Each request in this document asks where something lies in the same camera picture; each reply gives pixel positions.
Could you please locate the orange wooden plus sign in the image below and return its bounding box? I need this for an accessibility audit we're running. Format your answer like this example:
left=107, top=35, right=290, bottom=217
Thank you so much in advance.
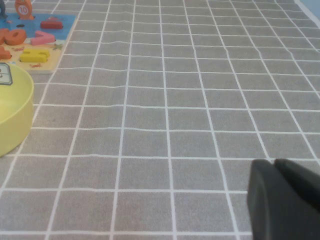
left=0, top=45, right=13, bottom=61

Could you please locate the red wooden minus sign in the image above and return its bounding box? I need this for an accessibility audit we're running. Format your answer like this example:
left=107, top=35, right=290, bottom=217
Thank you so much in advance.
left=40, top=19, right=64, bottom=30

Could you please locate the orange wooden number 10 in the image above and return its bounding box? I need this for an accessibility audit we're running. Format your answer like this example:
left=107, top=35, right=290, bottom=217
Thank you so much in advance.
left=0, top=28, right=28, bottom=47

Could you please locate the pink wooden greater-than sign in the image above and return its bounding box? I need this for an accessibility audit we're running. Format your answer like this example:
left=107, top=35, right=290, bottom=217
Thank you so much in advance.
left=30, top=30, right=56, bottom=46

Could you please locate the wooden number puzzle board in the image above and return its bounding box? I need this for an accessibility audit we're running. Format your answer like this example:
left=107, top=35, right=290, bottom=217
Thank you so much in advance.
left=0, top=12, right=77, bottom=75

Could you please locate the grey white-grid tablecloth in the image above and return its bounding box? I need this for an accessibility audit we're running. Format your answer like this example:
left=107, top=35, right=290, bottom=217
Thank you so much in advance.
left=0, top=0, right=320, bottom=240

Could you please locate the orange fish peg printed 10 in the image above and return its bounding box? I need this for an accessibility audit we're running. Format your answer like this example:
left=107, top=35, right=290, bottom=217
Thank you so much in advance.
left=14, top=0, right=35, bottom=21

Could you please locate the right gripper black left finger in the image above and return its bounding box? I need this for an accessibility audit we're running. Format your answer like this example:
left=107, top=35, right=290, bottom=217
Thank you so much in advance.
left=246, top=158, right=320, bottom=240

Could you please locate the yellow labelled bowl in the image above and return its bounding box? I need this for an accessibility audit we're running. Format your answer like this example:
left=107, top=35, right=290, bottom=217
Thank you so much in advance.
left=0, top=62, right=35, bottom=159

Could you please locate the yellow wooden equals sign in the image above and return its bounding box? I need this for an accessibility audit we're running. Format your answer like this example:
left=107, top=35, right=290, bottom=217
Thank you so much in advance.
left=19, top=48, right=50, bottom=64

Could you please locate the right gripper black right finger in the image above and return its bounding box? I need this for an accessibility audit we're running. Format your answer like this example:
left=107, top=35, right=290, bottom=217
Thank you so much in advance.
left=274, top=158, right=320, bottom=200

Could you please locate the dark teal fish peg printed 9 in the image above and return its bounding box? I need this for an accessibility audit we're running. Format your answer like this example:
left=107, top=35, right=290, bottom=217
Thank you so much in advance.
left=0, top=0, right=8, bottom=20

